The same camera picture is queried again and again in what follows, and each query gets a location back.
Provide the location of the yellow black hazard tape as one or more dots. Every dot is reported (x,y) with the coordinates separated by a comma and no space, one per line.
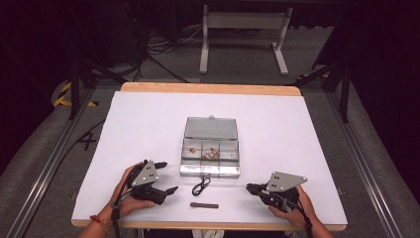
(62,101)

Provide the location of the person's left hand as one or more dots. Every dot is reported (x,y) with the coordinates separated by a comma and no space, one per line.
(128,205)

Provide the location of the black tripod stand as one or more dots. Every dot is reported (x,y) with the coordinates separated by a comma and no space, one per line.
(74,89)

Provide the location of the white clothing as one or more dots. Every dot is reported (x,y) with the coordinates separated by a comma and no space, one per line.
(208,234)

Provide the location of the black metal stand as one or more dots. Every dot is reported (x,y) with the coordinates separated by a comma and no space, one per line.
(345,95)

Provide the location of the white table cover sheet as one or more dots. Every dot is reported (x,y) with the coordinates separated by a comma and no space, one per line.
(264,125)

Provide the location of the clear plastic compartment box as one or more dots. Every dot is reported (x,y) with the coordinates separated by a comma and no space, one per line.
(211,129)

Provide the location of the aluminium floor rail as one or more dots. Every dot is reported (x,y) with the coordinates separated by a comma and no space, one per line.
(362,165)
(46,168)

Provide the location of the translucent pink hair accessory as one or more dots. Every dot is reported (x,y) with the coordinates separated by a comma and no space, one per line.
(210,154)

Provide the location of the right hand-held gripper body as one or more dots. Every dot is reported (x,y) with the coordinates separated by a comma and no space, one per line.
(284,181)

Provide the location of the white metal desk frame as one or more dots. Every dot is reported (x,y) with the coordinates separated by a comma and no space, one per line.
(244,20)

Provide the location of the person's right hand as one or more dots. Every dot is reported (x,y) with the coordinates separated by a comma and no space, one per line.
(305,214)

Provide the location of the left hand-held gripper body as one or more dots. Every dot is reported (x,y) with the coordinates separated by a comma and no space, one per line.
(144,175)

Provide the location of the small orange hair accessory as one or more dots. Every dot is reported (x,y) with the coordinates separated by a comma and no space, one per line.
(192,150)

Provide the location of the wooden table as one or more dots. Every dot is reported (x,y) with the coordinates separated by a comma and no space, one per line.
(211,88)

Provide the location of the dark brown hair clip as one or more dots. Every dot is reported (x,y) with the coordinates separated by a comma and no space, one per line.
(204,205)

